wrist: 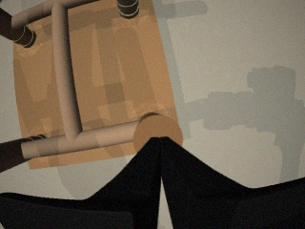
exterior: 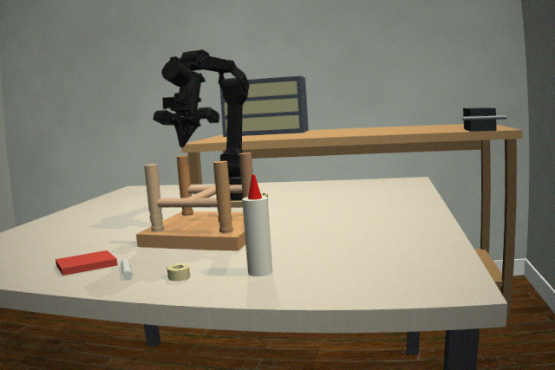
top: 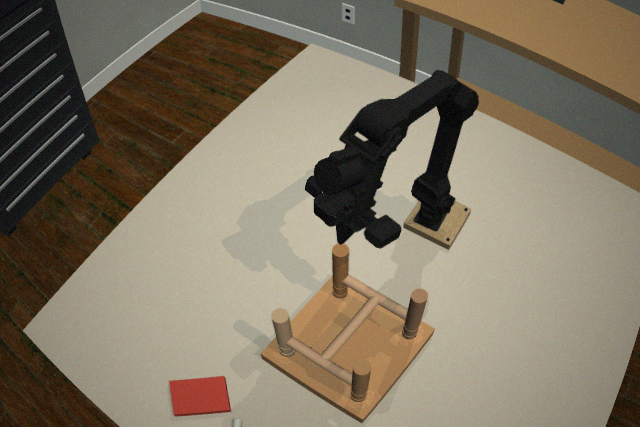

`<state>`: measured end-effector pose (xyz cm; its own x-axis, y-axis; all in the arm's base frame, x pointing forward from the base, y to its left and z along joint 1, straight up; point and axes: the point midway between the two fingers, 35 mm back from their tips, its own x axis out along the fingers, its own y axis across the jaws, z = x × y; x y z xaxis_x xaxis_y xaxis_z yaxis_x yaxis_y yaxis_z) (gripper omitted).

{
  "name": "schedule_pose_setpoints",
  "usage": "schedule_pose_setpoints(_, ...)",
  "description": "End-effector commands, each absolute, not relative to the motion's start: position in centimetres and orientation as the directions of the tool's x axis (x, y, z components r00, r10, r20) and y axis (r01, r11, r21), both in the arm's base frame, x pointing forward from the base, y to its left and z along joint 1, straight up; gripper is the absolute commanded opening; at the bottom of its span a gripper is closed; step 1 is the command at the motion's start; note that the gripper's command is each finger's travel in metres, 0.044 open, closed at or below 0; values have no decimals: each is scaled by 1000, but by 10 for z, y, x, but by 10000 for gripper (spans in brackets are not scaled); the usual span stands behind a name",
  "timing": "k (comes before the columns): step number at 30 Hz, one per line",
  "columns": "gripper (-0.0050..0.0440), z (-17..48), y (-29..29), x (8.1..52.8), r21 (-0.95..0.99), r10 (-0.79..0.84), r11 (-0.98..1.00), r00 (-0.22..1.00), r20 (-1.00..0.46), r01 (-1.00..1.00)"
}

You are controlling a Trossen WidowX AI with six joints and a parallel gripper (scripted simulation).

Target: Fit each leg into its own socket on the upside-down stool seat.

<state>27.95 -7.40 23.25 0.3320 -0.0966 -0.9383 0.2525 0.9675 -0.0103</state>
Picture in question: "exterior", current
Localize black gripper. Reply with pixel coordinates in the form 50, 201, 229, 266
153, 89, 219, 147

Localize grey cylinder with red cone top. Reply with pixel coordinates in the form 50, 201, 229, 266
242, 175, 273, 276

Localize red flat rectangular pad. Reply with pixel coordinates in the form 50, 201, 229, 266
55, 250, 118, 276

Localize light grey cylinder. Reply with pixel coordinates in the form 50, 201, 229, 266
121, 259, 133, 281

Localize wooden stool legs with h-shaped crossbars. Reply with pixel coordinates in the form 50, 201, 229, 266
144, 153, 253, 234

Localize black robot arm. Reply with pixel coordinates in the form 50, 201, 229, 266
162, 49, 249, 185

